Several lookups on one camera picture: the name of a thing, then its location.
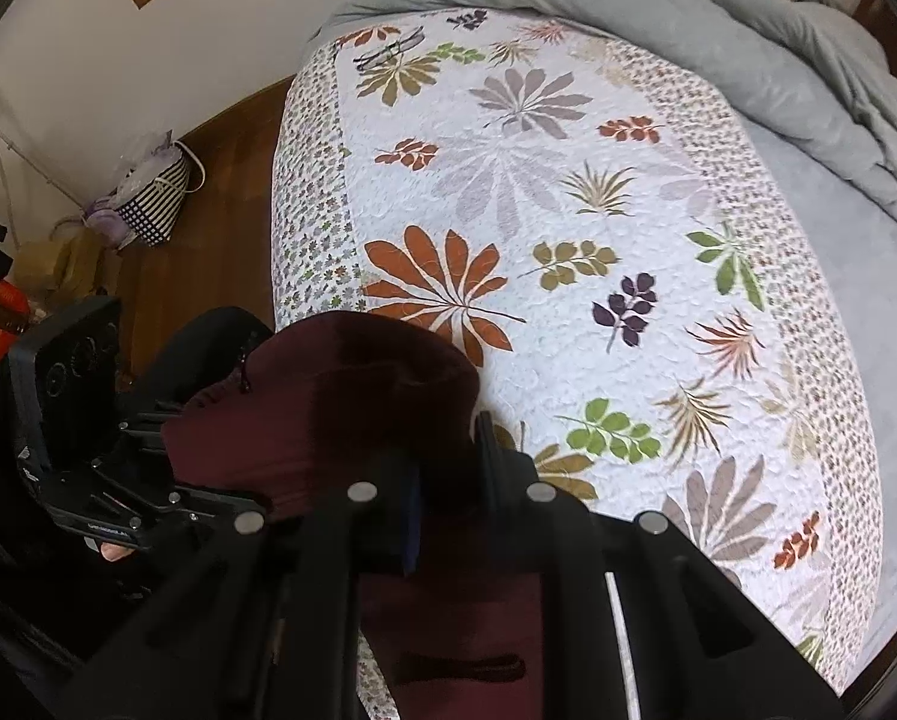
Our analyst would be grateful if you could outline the maroon pants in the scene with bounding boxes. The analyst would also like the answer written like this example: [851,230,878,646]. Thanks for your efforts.
[162,312,542,718]

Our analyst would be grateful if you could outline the left hand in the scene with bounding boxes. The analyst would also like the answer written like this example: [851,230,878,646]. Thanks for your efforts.
[100,543,134,562]

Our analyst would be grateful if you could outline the brown paper bag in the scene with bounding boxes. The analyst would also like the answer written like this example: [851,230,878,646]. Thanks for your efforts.
[9,227,123,314]

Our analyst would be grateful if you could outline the grey bed sheet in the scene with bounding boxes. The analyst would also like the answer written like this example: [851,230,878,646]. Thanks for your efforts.
[743,119,897,668]

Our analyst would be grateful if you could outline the white floral quilt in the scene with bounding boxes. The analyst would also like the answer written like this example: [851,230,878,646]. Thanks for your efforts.
[271,9,883,688]

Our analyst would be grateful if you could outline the grey comforter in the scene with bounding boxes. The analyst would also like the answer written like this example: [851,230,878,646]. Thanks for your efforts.
[311,0,897,223]

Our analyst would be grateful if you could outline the striped basket bag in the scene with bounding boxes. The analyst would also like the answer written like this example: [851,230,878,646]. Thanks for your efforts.
[84,130,208,249]

